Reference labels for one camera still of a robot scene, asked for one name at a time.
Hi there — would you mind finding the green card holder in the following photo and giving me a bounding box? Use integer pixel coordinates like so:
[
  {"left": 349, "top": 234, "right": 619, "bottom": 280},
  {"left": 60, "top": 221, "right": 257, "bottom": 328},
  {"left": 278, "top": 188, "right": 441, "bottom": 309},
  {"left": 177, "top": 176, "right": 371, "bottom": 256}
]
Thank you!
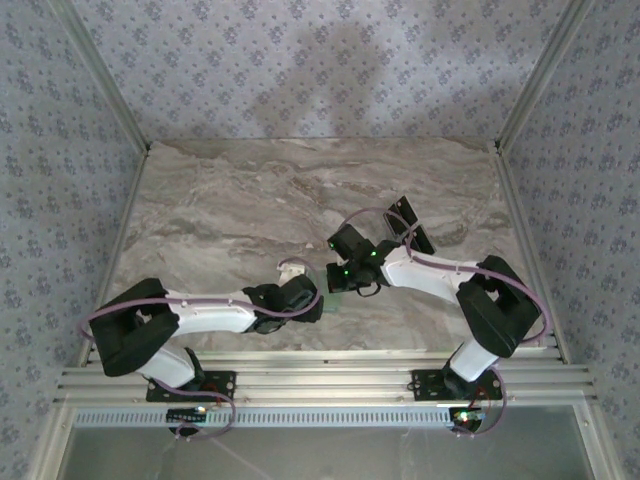
[{"left": 307, "top": 272, "right": 346, "bottom": 315}]

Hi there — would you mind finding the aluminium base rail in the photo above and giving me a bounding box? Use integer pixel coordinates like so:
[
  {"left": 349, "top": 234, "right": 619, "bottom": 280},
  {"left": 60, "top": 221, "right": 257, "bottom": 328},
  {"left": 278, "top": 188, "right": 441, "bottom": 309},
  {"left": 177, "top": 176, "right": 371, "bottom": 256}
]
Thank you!
[{"left": 53, "top": 349, "right": 600, "bottom": 407}]

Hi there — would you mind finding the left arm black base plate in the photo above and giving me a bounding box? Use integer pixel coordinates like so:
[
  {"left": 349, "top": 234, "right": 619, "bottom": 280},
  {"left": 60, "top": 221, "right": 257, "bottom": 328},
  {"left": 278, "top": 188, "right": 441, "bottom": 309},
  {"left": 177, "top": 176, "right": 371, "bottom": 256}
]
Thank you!
[{"left": 146, "top": 369, "right": 237, "bottom": 404}]

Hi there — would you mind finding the grey slotted cable duct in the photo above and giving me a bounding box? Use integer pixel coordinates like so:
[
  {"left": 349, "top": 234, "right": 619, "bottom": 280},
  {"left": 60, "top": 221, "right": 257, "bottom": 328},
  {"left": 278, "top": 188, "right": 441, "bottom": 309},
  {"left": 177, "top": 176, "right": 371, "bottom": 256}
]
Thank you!
[{"left": 73, "top": 405, "right": 456, "bottom": 429}]

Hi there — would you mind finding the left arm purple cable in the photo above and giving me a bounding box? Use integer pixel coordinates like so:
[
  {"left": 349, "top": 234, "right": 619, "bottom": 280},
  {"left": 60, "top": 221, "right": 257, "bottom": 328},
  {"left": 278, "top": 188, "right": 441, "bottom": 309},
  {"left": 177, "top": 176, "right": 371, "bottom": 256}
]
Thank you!
[{"left": 77, "top": 257, "right": 322, "bottom": 444}]

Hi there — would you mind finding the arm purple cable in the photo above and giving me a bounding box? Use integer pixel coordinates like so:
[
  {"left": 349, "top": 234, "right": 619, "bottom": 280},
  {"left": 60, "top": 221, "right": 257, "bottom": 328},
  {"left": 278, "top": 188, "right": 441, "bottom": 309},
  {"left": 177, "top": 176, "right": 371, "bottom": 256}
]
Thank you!
[
  {"left": 77, "top": 257, "right": 322, "bottom": 444},
  {"left": 342, "top": 208, "right": 555, "bottom": 440}
]

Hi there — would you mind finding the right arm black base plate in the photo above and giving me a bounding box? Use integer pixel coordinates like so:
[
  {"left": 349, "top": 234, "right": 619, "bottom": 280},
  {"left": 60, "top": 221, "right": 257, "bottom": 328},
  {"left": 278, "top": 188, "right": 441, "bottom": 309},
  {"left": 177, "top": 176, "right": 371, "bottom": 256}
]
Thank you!
[{"left": 410, "top": 368, "right": 503, "bottom": 401}]

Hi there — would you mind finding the aluminium table side rail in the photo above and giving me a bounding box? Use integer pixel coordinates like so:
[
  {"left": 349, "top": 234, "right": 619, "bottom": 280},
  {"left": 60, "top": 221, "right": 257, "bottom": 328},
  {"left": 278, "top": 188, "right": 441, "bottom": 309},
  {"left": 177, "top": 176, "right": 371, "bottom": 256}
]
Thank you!
[
  {"left": 74, "top": 147, "right": 151, "bottom": 369},
  {"left": 492, "top": 142, "right": 574, "bottom": 365}
]

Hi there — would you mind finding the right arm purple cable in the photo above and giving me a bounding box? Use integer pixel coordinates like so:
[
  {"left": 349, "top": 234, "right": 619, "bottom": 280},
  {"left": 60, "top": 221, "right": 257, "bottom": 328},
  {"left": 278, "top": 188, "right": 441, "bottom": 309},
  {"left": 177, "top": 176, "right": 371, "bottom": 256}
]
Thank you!
[{"left": 342, "top": 208, "right": 555, "bottom": 440}]

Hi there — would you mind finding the aluminium frame post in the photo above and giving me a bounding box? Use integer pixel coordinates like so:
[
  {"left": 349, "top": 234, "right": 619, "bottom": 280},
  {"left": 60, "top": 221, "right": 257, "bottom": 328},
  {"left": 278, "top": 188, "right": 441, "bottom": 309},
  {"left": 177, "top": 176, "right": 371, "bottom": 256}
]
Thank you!
[
  {"left": 492, "top": 0, "right": 599, "bottom": 154},
  {"left": 49, "top": 0, "right": 154, "bottom": 154}
]

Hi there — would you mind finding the aluminium lower frame bar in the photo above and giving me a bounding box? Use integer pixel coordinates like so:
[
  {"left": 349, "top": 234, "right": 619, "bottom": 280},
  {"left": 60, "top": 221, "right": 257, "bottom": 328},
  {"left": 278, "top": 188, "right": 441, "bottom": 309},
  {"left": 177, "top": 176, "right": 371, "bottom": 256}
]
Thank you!
[
  {"left": 574, "top": 402, "right": 619, "bottom": 480},
  {"left": 27, "top": 402, "right": 76, "bottom": 480}
]

